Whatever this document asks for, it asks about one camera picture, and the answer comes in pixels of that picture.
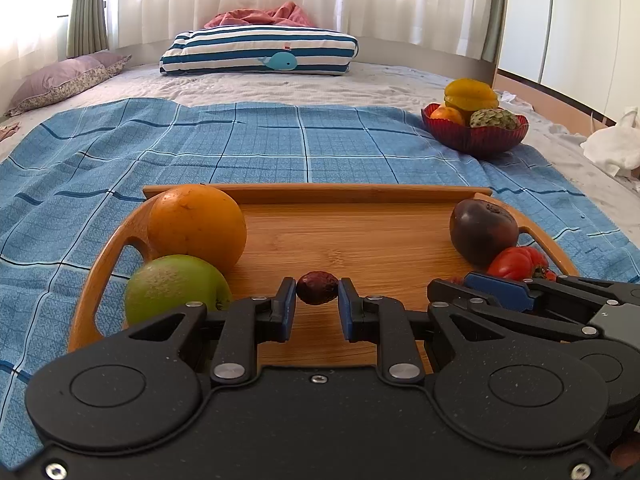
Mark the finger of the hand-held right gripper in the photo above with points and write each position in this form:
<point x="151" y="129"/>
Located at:
<point x="575" y="292"/>
<point x="495" y="292"/>

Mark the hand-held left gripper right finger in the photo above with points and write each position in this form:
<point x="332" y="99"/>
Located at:
<point x="347" y="310"/>

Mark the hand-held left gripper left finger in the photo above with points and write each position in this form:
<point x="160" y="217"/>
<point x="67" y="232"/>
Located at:
<point x="286" y="310"/>

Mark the ribbed red tomato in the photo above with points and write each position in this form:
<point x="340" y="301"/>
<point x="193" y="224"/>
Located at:
<point x="515" y="262"/>

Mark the dried red date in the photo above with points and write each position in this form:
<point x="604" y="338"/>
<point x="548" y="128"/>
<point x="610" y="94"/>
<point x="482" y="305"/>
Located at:
<point x="316" y="287"/>

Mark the dark purple fruit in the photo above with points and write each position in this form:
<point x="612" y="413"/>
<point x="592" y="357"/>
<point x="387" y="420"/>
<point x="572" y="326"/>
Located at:
<point x="482" y="232"/>

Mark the green apple with brown patch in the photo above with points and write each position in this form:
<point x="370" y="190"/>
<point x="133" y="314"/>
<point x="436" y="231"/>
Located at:
<point x="170" y="285"/>

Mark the large orange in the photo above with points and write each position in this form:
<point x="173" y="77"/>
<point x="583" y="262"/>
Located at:
<point x="197" y="225"/>

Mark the white plastic bag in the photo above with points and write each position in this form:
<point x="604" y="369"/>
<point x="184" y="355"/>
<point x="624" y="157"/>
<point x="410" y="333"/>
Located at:
<point x="615" y="147"/>

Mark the red fruit bowl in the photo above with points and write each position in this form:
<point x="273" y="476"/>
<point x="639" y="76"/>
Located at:
<point x="475" y="139"/>

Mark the blue checked blanket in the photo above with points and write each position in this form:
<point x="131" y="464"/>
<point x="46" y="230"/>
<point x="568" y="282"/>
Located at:
<point x="250" y="145"/>

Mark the green custard apple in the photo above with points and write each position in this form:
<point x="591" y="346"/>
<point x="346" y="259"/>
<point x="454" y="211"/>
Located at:
<point x="494" y="120"/>

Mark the orange red peach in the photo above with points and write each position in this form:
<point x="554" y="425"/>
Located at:
<point x="446" y="115"/>

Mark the yellow starfruit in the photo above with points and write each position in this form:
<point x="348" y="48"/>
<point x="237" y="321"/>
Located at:
<point x="470" y="94"/>

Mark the white bed sheet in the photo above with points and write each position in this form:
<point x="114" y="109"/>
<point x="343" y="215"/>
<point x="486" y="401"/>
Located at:
<point x="390" y="85"/>

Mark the blue striped whale pillow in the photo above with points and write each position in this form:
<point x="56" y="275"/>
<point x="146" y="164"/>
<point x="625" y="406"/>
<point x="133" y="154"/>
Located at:
<point x="250" y="50"/>

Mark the white wardrobe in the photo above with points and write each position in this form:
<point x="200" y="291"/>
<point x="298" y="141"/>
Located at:
<point x="575" y="20"/>

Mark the grey green curtain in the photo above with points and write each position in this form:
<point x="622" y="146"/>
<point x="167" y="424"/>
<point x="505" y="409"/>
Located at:
<point x="496" y="10"/>
<point x="87" y="10"/>

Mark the pink crumpled blanket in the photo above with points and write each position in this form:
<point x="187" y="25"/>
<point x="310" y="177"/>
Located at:
<point x="260" y="16"/>

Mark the purple floral pillow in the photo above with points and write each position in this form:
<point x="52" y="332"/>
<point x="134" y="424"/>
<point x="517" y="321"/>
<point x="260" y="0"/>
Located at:
<point x="60" y="80"/>

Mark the pink crumpled clothes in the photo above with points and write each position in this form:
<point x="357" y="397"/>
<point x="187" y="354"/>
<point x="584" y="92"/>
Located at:
<point x="7" y="130"/>

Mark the wooden bed frame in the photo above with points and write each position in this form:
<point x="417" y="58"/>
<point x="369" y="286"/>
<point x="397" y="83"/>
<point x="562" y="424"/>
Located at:
<point x="550" y="105"/>

